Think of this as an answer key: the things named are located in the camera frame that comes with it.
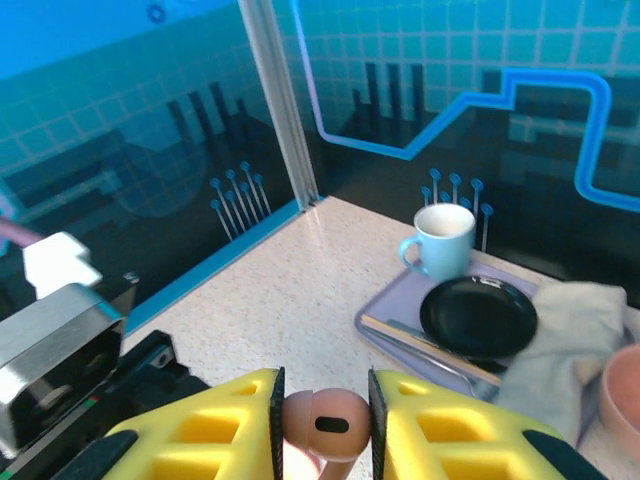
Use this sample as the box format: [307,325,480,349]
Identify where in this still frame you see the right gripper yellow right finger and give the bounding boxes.
[368,368,609,480]

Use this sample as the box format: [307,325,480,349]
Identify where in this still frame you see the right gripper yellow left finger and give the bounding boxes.
[49,367,287,480]

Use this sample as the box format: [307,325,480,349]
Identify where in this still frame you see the pink earbud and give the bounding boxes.
[281,387,374,480]

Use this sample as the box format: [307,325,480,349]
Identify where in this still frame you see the silver metal fork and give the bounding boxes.
[387,318,503,404]

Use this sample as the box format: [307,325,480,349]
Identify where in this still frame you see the lavender tray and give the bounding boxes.
[353,248,544,396]

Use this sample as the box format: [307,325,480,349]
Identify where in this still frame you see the black plate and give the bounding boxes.
[419,275,539,364]

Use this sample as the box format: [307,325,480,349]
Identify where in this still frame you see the blue table edge strip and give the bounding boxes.
[122,199,309,337]

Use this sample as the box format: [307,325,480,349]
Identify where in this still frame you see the light blue mug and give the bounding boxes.
[398,202,477,282]

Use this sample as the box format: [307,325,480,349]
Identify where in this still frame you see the beige folded cloth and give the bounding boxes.
[494,280,640,449]

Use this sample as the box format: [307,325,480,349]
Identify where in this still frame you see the orange pink cup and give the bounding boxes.
[598,343,640,449]

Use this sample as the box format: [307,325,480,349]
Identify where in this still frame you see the aluminium frame post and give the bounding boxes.
[237,0,321,214]

